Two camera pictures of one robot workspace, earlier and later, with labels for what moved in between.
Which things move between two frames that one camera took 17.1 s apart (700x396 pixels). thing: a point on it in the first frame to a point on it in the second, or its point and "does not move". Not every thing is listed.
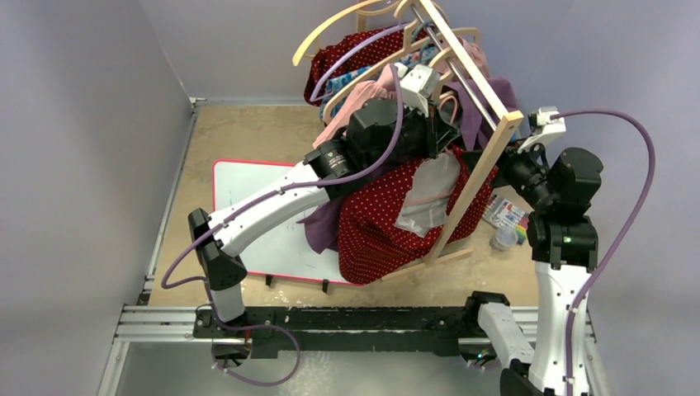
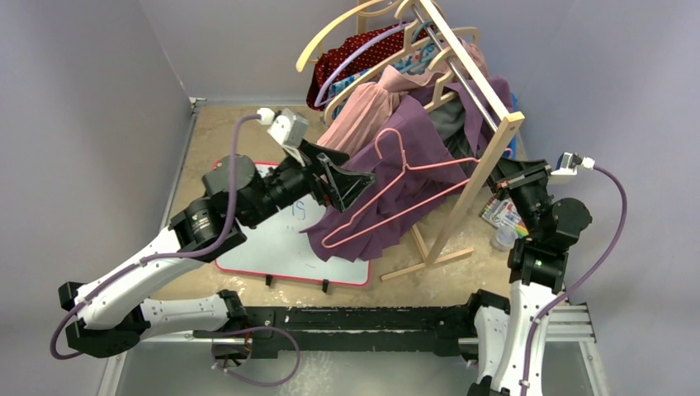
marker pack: x=502 y=213 does not move
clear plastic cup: x=505 y=238 does not move
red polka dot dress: x=325 y=58 does not move
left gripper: x=439 y=132 to x=342 y=187
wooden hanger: x=361 y=12 to x=307 y=56
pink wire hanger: x=456 y=106 to x=508 y=151
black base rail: x=354 y=332 does not move
